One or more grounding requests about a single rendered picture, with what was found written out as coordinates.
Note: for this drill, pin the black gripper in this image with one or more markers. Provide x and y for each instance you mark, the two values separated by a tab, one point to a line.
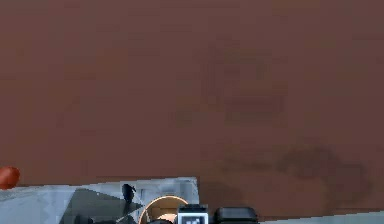
159	222

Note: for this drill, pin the tan round bowl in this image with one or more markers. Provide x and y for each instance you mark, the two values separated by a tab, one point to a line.
165	200

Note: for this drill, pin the black tap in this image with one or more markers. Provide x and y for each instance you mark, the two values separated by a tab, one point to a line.
128	193

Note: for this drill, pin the dark grey sink basin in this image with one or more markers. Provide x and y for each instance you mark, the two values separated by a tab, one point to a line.
93	206

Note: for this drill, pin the red round tomato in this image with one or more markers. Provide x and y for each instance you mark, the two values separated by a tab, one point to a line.
8	177

